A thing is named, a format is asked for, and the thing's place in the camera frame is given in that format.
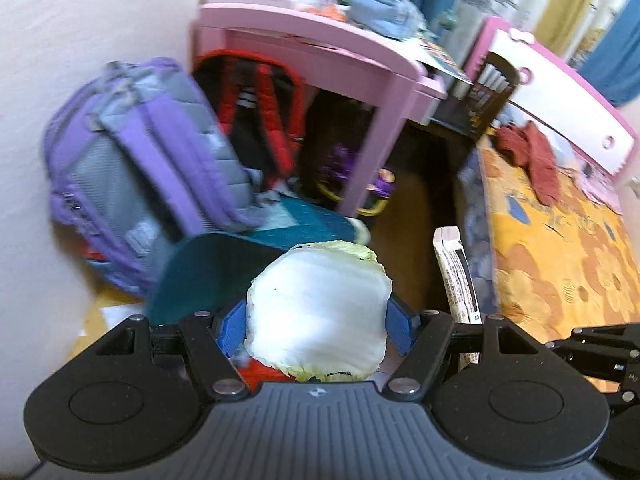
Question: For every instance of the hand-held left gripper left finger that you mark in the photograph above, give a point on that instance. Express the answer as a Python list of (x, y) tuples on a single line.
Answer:
[(234, 327)]

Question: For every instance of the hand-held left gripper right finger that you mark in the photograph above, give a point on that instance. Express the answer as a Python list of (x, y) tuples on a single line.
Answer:
[(400, 325)]

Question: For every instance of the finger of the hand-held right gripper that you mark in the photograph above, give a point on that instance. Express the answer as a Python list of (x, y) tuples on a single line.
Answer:
[(600, 355)]

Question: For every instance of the orange red candy wrapper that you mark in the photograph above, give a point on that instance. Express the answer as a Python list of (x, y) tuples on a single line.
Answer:
[(260, 372)]

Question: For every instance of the teal plastic trash bin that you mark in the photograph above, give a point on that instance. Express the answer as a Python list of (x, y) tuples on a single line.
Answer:
[(200, 280)]

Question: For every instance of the white paper carton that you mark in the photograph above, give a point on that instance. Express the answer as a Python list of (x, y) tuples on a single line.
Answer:
[(457, 280)]

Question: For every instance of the napa cabbage piece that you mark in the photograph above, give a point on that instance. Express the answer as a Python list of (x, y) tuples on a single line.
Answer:
[(315, 310)]

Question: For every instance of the pink bed with floral sheet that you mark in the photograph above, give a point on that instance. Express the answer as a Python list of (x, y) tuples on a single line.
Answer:
[(550, 260)]

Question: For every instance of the yellow rimmed basket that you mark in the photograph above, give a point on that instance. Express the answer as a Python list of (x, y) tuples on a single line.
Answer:
[(372, 207)]

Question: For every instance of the brown cardboard sheet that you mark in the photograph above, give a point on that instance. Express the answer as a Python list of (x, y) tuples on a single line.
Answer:
[(95, 327)]

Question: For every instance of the pink cloth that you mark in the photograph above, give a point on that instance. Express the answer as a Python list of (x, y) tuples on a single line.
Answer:
[(600, 187)]

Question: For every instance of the purple snack bag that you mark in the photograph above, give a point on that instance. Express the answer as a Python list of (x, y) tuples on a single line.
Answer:
[(340, 165)]

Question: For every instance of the purple grey backpack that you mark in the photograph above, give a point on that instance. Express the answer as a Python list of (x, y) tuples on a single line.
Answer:
[(140, 160)]

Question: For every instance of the red garment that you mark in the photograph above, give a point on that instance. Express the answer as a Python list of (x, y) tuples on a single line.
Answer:
[(540, 160)]

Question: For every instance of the red black backpack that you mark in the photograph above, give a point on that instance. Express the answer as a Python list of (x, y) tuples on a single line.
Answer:
[(255, 110)]

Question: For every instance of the dark wooden chair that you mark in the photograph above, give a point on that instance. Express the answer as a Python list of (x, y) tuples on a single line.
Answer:
[(495, 90)]

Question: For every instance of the illustrated magazine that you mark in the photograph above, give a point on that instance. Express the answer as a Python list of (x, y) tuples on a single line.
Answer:
[(442, 60)]

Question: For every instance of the pink desk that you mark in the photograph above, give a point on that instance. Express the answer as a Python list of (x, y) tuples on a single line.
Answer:
[(350, 55)]

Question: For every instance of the blue denim bag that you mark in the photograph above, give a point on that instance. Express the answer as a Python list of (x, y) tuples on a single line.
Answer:
[(385, 12)]

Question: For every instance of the orange item on desk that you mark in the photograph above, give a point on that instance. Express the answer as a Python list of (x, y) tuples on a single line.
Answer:
[(327, 11)]

